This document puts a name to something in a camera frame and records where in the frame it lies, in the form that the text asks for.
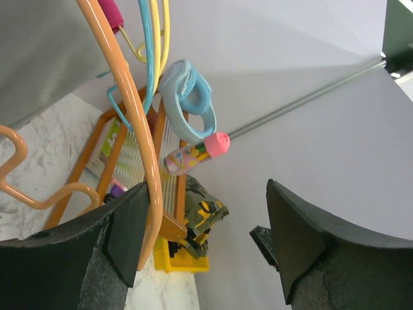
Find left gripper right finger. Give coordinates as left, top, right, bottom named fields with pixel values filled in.
left=250, top=180, right=412, bottom=309

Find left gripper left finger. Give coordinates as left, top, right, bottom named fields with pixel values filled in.
left=1, top=183, right=149, bottom=309

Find orange hanger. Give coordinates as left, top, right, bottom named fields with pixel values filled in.
left=1, top=1, right=163, bottom=271

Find green booklet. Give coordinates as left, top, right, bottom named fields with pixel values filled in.
left=86, top=118, right=121, bottom=177

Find magenta trousers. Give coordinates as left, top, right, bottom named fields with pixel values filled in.
left=98, top=0, right=124, bottom=34

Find inner yellow hanger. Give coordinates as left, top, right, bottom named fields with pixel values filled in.
left=136, top=1, right=163, bottom=94

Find light blue headphones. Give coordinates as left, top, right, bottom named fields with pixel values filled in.
left=158, top=59, right=217, bottom=144

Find wooden desk shelf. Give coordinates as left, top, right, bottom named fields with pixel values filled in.
left=43, top=85, right=190, bottom=243

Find outer yellow hanger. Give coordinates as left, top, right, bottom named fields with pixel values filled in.
left=160, top=0, right=170, bottom=72

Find pink cap bottle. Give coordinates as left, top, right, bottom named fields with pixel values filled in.
left=164, top=132, right=230, bottom=176

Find yellow plastic tray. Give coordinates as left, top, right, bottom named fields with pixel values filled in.
left=153, top=236, right=210, bottom=273

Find yellow hanger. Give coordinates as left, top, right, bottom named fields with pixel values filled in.
left=136, top=1, right=163, bottom=94
left=160, top=0, right=170, bottom=72

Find camouflage trousers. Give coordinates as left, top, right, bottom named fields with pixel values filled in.
left=181, top=175, right=229, bottom=259

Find blue hanger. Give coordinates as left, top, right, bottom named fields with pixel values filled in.
left=96, top=0, right=156, bottom=133

